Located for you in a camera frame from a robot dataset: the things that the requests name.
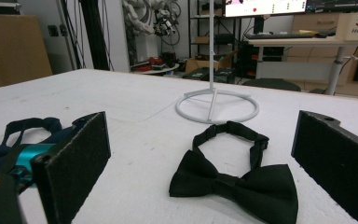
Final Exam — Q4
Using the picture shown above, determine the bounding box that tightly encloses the light wooden desk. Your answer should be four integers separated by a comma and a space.
247, 35, 358, 96

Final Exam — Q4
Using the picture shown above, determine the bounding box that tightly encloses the black round stool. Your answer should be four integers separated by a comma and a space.
241, 77, 301, 92

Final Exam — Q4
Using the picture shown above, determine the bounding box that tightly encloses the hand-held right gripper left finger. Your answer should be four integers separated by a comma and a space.
31, 111, 112, 224

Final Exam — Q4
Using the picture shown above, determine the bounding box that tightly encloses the black bow tie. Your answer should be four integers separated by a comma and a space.
169, 120, 299, 224

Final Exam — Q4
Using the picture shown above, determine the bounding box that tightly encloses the computer monitor with white screen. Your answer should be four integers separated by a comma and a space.
223, 0, 309, 19

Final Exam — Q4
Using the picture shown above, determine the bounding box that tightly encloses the black metal shelf rack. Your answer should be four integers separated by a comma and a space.
187, 0, 243, 60

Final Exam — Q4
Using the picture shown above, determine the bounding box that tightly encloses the computer monitor with dark screen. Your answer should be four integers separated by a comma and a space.
306, 0, 358, 14

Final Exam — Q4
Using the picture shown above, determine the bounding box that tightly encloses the white metal display stand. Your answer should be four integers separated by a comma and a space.
175, 0, 260, 125

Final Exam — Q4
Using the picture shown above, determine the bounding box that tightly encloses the large brown cardboard sheet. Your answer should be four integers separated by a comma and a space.
0, 13, 53, 91

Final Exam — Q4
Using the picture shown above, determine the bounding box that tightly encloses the black keyboard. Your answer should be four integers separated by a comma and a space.
244, 32, 315, 40

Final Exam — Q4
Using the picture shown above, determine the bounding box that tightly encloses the beige box with smile print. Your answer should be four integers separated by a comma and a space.
335, 11, 358, 42

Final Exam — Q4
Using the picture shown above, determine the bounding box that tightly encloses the open cardboard box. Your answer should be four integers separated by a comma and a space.
185, 50, 238, 75

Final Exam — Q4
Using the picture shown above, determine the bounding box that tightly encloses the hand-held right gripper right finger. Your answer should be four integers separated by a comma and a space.
291, 109, 358, 224

